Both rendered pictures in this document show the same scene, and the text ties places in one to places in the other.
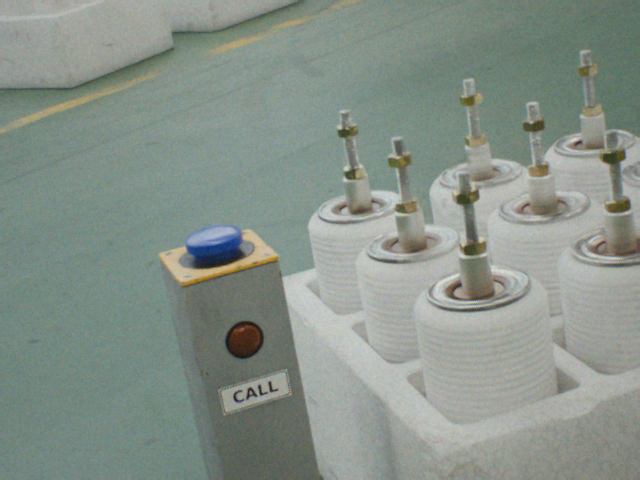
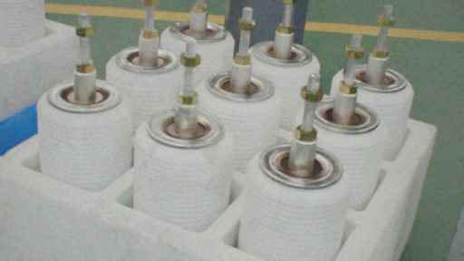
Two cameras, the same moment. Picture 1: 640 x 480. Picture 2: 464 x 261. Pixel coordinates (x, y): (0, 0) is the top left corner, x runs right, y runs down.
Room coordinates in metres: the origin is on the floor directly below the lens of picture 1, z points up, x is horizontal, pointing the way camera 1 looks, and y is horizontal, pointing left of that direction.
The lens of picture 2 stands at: (1.53, 0.24, 0.56)
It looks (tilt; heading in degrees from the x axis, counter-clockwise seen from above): 28 degrees down; 220
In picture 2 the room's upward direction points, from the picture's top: 6 degrees clockwise
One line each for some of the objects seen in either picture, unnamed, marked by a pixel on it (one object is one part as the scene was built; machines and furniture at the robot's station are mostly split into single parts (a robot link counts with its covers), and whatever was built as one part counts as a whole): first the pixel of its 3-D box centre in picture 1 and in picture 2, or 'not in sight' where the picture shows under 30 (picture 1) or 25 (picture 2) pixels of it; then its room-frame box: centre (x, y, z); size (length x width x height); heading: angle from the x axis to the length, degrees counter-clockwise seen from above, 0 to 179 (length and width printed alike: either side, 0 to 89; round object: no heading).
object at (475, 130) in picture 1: (473, 121); (188, 80); (1.11, -0.16, 0.30); 0.01 x 0.01 x 0.08; 73
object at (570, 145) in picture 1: (594, 144); (84, 96); (1.15, -0.27, 0.25); 0.08 x 0.08 x 0.01
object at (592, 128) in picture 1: (593, 131); (84, 84); (1.15, -0.27, 0.26); 0.02 x 0.02 x 0.03
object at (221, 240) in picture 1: (215, 247); not in sight; (0.85, 0.07, 0.32); 0.04 x 0.04 x 0.02
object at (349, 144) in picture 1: (351, 152); (308, 115); (1.08, -0.05, 0.30); 0.01 x 0.01 x 0.08; 5
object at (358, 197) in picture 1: (357, 194); (303, 153); (1.08, -0.05, 0.26); 0.02 x 0.02 x 0.03
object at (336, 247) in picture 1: (375, 303); (287, 247); (1.08, -0.05, 0.16); 0.10 x 0.10 x 0.18
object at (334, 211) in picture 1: (360, 208); (300, 166); (1.08, -0.05, 0.25); 0.08 x 0.08 x 0.01
